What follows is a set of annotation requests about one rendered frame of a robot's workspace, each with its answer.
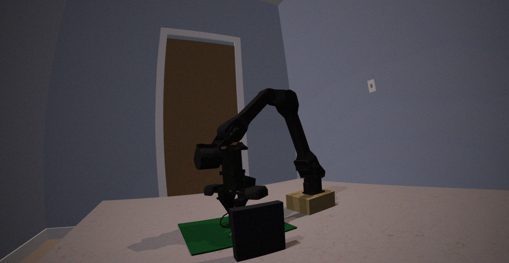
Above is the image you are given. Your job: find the green circuit board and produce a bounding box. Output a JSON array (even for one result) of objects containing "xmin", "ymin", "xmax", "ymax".
[{"xmin": 178, "ymin": 216, "xmax": 233, "ymax": 256}]

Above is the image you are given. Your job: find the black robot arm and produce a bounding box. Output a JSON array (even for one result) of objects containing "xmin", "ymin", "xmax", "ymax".
[{"xmin": 194, "ymin": 88, "xmax": 325, "ymax": 195}]

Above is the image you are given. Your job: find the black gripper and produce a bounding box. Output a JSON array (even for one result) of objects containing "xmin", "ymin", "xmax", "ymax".
[{"xmin": 204, "ymin": 167, "xmax": 268, "ymax": 212}]

